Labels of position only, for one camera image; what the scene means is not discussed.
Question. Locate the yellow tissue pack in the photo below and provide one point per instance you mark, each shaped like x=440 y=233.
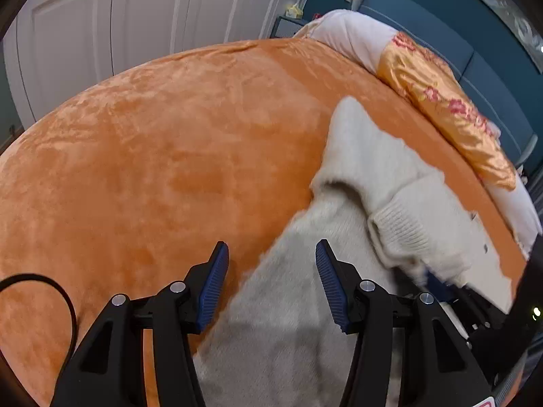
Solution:
x=294 y=10

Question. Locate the white panelled wardrobe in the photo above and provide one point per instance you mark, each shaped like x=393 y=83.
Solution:
x=148 y=8

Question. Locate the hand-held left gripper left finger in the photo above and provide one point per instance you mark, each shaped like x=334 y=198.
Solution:
x=212 y=288

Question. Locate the blue padded headboard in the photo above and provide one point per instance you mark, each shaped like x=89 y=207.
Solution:
x=445 y=29

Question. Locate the grey patterned wall picture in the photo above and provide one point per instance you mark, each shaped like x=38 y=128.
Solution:
x=521 y=25

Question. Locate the cream fuzzy knit sweater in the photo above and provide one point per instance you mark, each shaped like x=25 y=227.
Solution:
x=382 y=157

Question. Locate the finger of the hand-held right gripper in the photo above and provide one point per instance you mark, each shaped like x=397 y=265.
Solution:
x=475 y=305

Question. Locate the orange plush blanket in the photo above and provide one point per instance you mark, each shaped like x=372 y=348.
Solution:
x=148 y=157

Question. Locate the blue nightstand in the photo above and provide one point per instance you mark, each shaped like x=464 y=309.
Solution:
x=286 y=27

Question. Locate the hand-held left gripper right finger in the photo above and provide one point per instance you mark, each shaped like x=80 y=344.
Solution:
x=333 y=288

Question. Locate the white pillow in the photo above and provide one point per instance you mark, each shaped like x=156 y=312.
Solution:
x=424 y=76

